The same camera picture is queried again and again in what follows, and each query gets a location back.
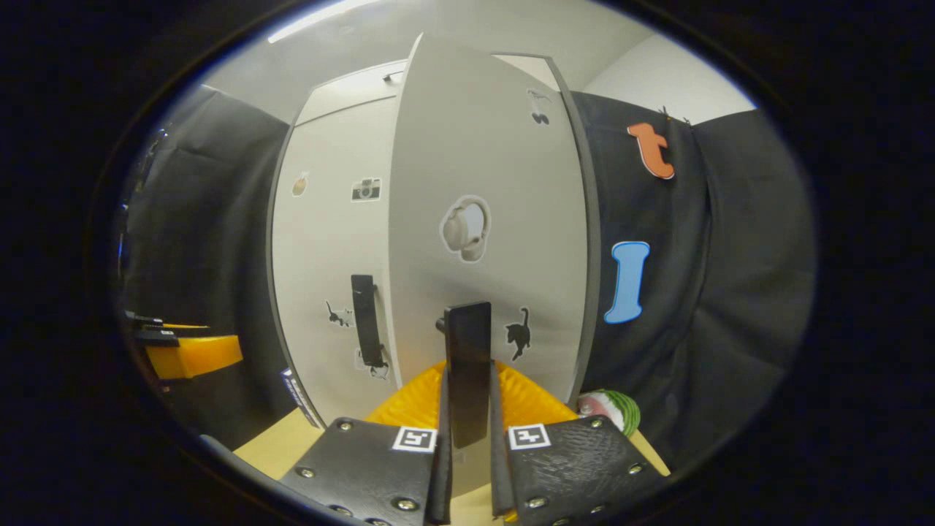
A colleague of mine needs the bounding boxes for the grey double-door shoe cabinet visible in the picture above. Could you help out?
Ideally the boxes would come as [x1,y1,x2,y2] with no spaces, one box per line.
[267,33,603,439]

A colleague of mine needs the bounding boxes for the watermelon slice toy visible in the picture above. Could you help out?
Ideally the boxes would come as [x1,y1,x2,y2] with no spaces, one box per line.
[577,389,642,438]

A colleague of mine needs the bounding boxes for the black door handle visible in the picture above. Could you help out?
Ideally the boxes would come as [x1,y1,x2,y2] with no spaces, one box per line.
[436,301,492,449]
[351,274,389,370]

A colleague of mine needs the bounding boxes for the camera sticker shoe cabinet door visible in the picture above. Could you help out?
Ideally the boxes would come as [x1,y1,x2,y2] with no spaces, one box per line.
[270,95,401,428]

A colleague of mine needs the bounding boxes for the headphone sticker shoe cabinet door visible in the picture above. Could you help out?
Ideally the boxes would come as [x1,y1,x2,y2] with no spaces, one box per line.
[386,33,591,410]

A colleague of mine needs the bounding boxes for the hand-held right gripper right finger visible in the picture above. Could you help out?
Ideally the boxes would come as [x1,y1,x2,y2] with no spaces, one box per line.
[488,362,671,526]

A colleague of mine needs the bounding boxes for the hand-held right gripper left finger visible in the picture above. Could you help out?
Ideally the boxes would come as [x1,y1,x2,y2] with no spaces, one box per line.
[280,362,455,526]

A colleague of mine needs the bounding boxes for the blue white label card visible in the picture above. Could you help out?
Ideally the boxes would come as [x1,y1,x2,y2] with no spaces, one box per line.
[280,367,324,430]

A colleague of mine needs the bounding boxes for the grey cabinet drawer front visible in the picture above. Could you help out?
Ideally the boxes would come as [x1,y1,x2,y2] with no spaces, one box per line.
[294,53,563,126]

